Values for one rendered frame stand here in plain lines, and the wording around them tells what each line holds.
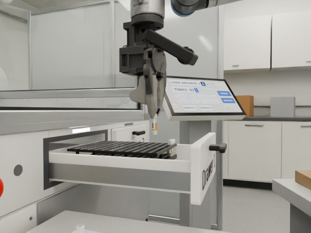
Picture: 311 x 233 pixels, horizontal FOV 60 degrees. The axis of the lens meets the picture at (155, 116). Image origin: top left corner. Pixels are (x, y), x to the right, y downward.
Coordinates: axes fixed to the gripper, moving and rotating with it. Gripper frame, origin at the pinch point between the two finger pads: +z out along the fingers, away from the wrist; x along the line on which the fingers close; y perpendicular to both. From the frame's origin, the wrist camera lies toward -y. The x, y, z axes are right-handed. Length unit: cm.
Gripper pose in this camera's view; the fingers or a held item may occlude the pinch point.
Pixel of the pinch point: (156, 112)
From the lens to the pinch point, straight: 58.0
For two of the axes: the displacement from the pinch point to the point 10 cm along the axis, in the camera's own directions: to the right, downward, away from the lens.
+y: -9.2, 0.0, 4.0
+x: -4.0, 0.1, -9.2
